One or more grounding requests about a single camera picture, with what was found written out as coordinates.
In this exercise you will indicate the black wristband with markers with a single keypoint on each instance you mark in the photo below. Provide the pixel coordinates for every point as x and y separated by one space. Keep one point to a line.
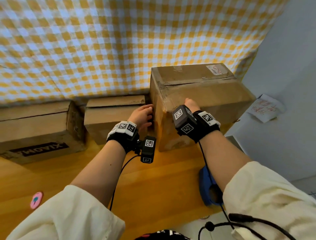
121 142
205 131

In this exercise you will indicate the blue tape dispenser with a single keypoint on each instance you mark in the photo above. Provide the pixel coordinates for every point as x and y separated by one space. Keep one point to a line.
205 178

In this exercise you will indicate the person's right hand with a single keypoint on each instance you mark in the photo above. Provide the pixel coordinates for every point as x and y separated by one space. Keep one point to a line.
192 105

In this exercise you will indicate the cardboard box with white label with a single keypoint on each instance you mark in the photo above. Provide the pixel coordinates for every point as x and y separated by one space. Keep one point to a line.
209 99

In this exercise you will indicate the cream long-sleeved top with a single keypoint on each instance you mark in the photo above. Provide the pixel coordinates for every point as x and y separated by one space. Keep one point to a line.
74 217

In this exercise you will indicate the cardboard box with black print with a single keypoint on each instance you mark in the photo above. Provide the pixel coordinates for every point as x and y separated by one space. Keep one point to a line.
32 128

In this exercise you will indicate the pink box cutter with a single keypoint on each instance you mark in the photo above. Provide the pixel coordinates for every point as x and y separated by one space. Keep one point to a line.
36 200

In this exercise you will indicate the small plain cardboard box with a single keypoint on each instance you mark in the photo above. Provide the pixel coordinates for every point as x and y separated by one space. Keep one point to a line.
106 116

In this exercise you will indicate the person's left hand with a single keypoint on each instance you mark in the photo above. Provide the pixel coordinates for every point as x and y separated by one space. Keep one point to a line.
140 117

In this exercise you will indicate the yellow white checked cloth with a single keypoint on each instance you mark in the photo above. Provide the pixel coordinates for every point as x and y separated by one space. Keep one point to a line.
123 49

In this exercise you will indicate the person's left forearm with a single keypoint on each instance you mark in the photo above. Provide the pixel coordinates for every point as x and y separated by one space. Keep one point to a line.
98 173

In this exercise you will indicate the person's right forearm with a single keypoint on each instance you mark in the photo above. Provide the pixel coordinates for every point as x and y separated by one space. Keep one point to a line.
222 158

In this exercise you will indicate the white paper with red writing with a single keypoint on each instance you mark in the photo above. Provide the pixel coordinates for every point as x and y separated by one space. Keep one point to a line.
265 108

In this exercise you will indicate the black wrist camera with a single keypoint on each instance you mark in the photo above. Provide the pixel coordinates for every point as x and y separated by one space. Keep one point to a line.
148 153
182 121

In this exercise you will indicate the black printed garment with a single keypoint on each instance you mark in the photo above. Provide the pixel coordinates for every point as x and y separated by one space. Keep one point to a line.
163 235

